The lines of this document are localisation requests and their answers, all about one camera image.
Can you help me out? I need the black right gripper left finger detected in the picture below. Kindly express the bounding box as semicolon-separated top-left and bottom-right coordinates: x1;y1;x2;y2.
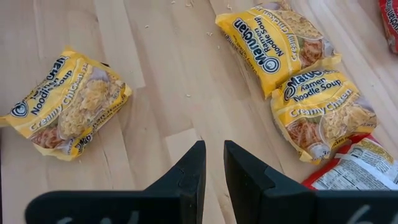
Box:
24;139;207;224

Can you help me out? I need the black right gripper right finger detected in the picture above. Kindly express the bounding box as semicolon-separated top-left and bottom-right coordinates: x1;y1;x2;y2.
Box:
223;139;398;224

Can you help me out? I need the red Maruchan ramen packet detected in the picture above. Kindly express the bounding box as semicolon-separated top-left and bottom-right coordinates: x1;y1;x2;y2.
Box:
378;0;398;55
301;133;398;191

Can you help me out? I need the yellow Maruchan ramen packet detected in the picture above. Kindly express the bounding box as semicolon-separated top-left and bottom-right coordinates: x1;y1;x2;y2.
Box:
215;1;342;100
0;45;133;162
270;68;378;165

